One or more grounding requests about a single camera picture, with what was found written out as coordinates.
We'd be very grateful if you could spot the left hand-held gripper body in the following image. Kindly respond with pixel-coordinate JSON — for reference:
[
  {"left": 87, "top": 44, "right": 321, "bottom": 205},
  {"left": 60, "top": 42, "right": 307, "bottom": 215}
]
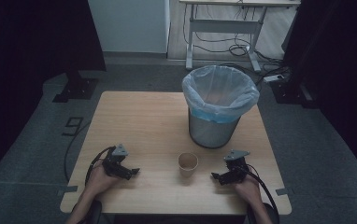
[{"left": 102, "top": 143, "right": 129, "bottom": 176}]

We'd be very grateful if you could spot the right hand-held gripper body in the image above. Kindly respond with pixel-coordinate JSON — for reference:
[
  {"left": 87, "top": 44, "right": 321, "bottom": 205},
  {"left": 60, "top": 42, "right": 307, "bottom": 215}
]
[{"left": 222, "top": 148, "right": 251, "bottom": 184}]

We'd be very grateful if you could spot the person's right hand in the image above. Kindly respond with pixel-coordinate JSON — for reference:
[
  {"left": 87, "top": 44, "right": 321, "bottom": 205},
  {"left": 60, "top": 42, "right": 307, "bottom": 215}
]
[{"left": 232, "top": 175, "right": 263, "bottom": 205}]

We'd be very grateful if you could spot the person's left hand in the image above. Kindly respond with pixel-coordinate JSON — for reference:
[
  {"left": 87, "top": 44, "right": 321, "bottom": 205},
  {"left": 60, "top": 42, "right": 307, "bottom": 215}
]
[{"left": 85, "top": 160, "right": 122, "bottom": 199}]

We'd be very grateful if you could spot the brown paper cup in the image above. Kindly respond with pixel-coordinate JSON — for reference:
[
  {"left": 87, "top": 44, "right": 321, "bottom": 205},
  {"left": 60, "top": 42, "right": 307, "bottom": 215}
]
[{"left": 177, "top": 151, "right": 200, "bottom": 178}]

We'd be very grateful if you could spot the metal mesh trash bin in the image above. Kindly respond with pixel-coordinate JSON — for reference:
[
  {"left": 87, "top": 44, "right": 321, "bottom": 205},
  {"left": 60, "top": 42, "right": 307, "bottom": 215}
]
[{"left": 188, "top": 106, "right": 242, "bottom": 149}]

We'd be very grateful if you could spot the grey tape strip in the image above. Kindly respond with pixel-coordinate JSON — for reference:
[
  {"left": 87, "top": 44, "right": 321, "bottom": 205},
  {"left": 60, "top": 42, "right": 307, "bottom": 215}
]
[{"left": 275, "top": 187, "right": 295, "bottom": 197}]

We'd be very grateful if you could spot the translucent blue bin liner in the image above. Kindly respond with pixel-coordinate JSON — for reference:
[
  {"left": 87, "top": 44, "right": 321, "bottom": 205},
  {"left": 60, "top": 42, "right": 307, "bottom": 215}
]
[{"left": 181, "top": 64, "right": 261, "bottom": 125}]

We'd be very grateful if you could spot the black stand base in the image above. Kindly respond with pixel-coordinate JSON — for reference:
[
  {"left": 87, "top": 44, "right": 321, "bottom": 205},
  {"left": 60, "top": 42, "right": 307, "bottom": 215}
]
[
  {"left": 269, "top": 78, "right": 320, "bottom": 109},
  {"left": 51, "top": 70, "right": 100, "bottom": 104}
]

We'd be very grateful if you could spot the white power strip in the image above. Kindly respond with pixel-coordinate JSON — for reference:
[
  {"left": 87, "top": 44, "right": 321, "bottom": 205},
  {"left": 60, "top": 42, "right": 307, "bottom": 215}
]
[{"left": 262, "top": 74, "right": 285, "bottom": 84}]

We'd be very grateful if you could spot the white cabinet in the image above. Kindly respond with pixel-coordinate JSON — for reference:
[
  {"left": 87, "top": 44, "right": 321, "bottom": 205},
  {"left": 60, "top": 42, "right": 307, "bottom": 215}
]
[{"left": 87, "top": 0, "right": 171, "bottom": 55}]

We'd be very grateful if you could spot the black curtain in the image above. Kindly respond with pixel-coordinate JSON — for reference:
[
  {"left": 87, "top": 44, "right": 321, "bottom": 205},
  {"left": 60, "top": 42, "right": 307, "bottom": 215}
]
[
  {"left": 281, "top": 0, "right": 357, "bottom": 185},
  {"left": 0, "top": 0, "right": 107, "bottom": 188}
]

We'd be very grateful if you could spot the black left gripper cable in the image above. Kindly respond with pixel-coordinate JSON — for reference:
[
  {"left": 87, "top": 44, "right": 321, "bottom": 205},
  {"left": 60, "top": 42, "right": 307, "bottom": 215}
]
[{"left": 84, "top": 146, "right": 117, "bottom": 187}]

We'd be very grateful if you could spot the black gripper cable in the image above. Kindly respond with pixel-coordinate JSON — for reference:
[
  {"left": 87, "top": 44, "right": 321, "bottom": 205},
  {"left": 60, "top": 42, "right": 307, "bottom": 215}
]
[
  {"left": 84, "top": 146, "right": 117, "bottom": 187},
  {"left": 244, "top": 163, "right": 279, "bottom": 217}
]

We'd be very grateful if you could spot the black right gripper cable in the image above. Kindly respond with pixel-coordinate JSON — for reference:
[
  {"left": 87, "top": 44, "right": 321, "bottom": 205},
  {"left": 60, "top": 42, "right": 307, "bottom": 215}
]
[{"left": 244, "top": 163, "right": 279, "bottom": 217}]

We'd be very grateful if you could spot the tangle of black cables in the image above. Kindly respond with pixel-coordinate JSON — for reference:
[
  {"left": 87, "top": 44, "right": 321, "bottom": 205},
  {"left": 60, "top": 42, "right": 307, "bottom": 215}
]
[{"left": 182, "top": 4, "right": 293, "bottom": 87}]

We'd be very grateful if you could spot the white metal table frame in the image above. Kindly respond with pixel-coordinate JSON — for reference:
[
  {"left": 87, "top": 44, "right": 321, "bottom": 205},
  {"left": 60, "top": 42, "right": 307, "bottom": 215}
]
[{"left": 178, "top": 0, "right": 302, "bottom": 74}]

